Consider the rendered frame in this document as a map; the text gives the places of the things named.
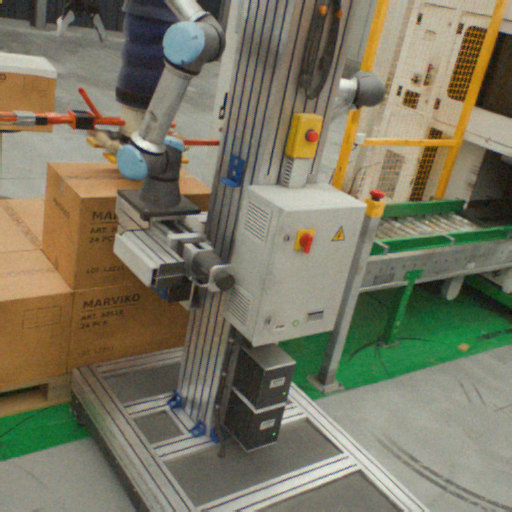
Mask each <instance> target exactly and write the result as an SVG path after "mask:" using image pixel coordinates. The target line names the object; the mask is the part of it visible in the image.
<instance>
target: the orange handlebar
mask: <svg viewBox="0 0 512 512"><path fill-rule="evenodd" d="M35 115H36V116H47V117H49V119H48V120H49V121H48V124H49V125H62V124H73V118H70V116H69V115H58V114H57V113H44V114H35ZM101 117H103V118H108V119H96V121H95V125H114V126H125V121H121V117H107V116H101ZM110 118H112V120H110ZM0 121H17V117H0ZM180 140H182V141H183V143H184V145H219V140H209V139H180Z"/></svg>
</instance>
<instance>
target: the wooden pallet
mask: <svg viewBox="0 0 512 512"><path fill-rule="evenodd" d="M70 383H71V373H68V375H67V373H66V375H63V376H57V377H52V378H46V379H41V380H35V381H30V382H25V383H19V384H16V385H14V386H8V387H3V388H0V393H1V392H6V391H12V390H17V389H22V388H28V387H33V385H39V384H40V390H34V391H29V392H23V393H18V394H14V395H8V396H3V398H0V417H4V416H9V415H14V414H18V413H23V411H28V410H33V409H37V408H43V407H47V406H52V405H57V404H61V403H67V401H71V400H72V398H71V386H70Z"/></svg>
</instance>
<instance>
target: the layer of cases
mask: <svg viewBox="0 0 512 512"><path fill-rule="evenodd" d="M43 210H44V198H41V199H40V198H39V199H11V200H0V388H3V387H8V386H14V385H16V384H19V383H25V382H30V381H35V380H41V379H46V378H52V377H57V376H63V375H66V373H67V375H68V373H71V372H72V368H77V367H82V366H88V365H94V364H99V363H105V361H110V360H115V359H121V358H127V357H133V356H138V355H143V354H149V353H154V352H159V351H165V350H170V348H176V347H181V346H184V344H185V338H186V331H187V326H188V320H189V313H191V310H188V311H187V310H186V309H185V308H184V307H183V306H182V305H181V303H180V302H179V301H178V302H170V303H167V302H166V301H165V300H163V299H162V298H161V297H160V296H158V295H157V294H156V293H155V291H154V290H153V289H152V286H149V287H148V286H147V285H146V284H145V283H143V282H139V283H130V284H120V285H110V286H101V288H91V289H81V290H71V288H70V287H69V285H68V283H67V282H66V281H65V279H64V278H63V277H62V275H61V274H60V272H59V270H57V269H56V267H55V266H54V265H53V263H52V262H51V261H50V259H49V258H48V255H47V254H46V253H44V251H43V250H42V249H41V242H42V227H43Z"/></svg>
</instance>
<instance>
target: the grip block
mask: <svg viewBox="0 0 512 512"><path fill-rule="evenodd" d="M68 115H69V116H70V118H73V124H67V125H68V126H70V127H71V128H72V129H73V130H76V129H79V130H95V121H96V115H94V114H93V113H92V112H90V111H88V110H87V111H81V110H68Z"/></svg>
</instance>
